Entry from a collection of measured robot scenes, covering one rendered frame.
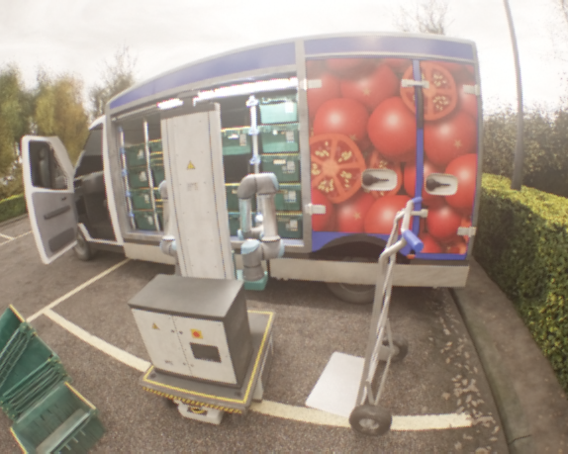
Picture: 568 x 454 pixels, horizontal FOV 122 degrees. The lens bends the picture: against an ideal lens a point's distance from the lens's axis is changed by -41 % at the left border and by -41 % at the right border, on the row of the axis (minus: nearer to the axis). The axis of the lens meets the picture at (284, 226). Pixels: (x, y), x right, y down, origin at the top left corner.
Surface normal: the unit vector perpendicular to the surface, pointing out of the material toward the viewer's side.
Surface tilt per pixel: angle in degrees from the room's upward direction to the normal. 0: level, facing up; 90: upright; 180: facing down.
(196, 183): 90
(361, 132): 90
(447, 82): 90
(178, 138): 90
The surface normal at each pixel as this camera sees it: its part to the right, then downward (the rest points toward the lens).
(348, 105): -0.27, 0.30
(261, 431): -0.05, -0.95
